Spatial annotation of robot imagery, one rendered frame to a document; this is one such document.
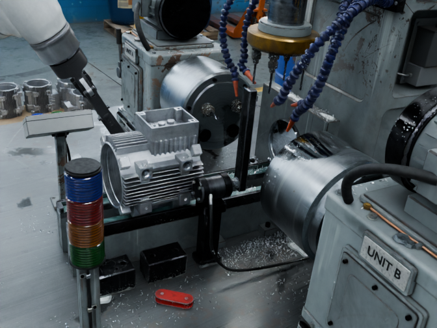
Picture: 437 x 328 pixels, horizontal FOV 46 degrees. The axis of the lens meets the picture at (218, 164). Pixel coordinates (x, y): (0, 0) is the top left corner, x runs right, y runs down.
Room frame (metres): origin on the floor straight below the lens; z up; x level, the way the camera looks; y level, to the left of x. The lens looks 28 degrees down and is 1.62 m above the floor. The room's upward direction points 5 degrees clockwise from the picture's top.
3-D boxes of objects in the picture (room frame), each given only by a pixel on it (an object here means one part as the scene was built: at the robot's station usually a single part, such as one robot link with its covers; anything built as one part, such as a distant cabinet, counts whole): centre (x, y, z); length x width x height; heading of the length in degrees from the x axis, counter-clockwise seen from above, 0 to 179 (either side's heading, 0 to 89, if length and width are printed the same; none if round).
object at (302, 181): (0.96, -0.27, 1.04); 0.41 x 0.25 x 0.25; 30
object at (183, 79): (1.56, 0.08, 1.04); 0.37 x 0.25 x 0.25; 30
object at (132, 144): (1.10, 0.16, 1.01); 0.20 x 0.19 x 0.19; 122
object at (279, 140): (1.30, -0.18, 1.01); 0.15 x 0.02 x 0.15; 30
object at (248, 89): (1.07, -0.05, 1.12); 0.04 x 0.03 x 0.26; 120
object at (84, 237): (0.72, 0.22, 1.10); 0.06 x 0.06 x 0.04
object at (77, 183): (0.72, 0.22, 1.19); 0.06 x 0.06 x 0.04
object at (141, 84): (1.77, 0.20, 0.99); 0.35 x 0.31 x 0.37; 30
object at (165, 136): (1.12, 0.13, 1.11); 0.12 x 0.11 x 0.07; 122
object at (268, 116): (1.33, -0.23, 0.97); 0.30 x 0.11 x 0.34; 30
